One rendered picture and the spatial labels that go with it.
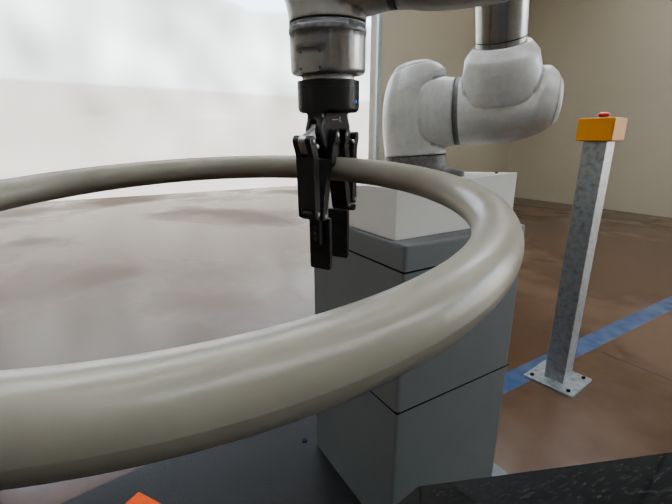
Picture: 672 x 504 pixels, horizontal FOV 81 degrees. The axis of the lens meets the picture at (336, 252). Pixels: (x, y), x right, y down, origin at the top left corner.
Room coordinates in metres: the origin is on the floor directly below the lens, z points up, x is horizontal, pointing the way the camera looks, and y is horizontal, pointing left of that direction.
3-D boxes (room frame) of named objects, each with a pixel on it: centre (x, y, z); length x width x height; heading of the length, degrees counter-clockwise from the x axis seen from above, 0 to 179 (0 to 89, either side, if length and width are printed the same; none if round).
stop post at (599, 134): (1.50, -0.97, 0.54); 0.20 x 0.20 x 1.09; 38
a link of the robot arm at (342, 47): (0.51, 0.01, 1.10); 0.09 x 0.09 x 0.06
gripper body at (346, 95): (0.52, 0.01, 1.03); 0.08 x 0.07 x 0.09; 152
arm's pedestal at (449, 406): (1.03, -0.21, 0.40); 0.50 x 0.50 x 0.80; 31
